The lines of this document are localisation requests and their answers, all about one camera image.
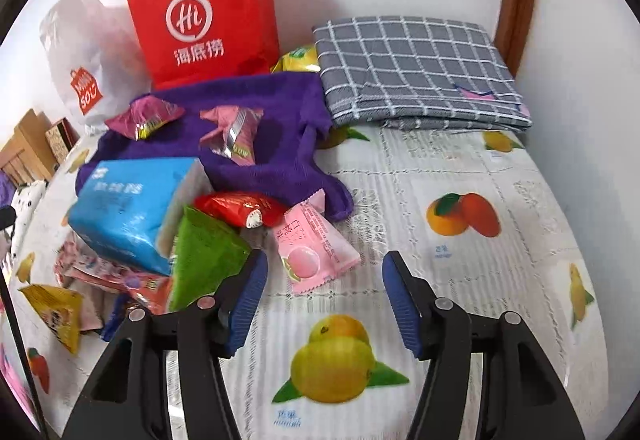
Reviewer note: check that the yellow snack packet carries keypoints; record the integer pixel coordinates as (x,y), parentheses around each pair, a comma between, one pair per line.
(55,315)

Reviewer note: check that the grey checked cloth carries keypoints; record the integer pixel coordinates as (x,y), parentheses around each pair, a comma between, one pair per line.
(400,65)

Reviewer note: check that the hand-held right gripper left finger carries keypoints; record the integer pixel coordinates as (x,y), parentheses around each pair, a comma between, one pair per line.
(247,305)

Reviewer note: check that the blue snack packet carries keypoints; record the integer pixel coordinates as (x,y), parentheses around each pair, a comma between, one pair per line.
(112,320)

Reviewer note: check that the blue tissue pack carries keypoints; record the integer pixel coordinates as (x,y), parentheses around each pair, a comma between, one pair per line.
(120,210)

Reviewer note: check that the magenta snack packet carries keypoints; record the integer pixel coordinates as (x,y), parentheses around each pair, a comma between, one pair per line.
(145,115)

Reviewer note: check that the pink peach snack packet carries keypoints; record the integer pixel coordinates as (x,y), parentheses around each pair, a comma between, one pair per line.
(310,245)

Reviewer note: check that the salmon pink flat packet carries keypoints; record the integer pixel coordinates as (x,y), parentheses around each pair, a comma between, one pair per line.
(85,267)

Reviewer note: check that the wooden furniture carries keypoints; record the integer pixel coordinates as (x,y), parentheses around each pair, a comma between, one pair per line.
(25,145)

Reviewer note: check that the green triangular snack packet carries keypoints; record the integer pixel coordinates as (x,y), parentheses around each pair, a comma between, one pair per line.
(205,250)

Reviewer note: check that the black tripod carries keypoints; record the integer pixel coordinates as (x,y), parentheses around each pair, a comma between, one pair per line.
(6,217)

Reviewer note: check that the purple cloth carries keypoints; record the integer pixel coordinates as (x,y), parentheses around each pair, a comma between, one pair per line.
(5,187)

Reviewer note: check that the purple towel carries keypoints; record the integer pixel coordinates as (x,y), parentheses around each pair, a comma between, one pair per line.
(280,135)

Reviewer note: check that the white spotted cloth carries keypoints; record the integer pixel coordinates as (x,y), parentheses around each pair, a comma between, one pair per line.
(27,210)

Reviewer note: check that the small patterned box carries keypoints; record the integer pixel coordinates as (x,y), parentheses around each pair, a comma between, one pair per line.
(61,138)

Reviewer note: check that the red paper bag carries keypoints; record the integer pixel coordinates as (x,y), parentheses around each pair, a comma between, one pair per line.
(200,20)

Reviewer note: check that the yellow green packet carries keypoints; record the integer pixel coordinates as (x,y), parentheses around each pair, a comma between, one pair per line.
(300,58)

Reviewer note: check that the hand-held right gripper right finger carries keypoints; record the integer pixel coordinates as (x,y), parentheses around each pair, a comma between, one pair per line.
(400,305)

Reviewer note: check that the red snack packet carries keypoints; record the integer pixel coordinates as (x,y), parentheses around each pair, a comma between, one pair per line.
(230,207)

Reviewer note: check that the pink silver snack packet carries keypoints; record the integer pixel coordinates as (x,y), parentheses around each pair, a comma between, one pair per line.
(230,125)

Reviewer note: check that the white plastic bag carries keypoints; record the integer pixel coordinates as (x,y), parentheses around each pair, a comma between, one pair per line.
(85,45)

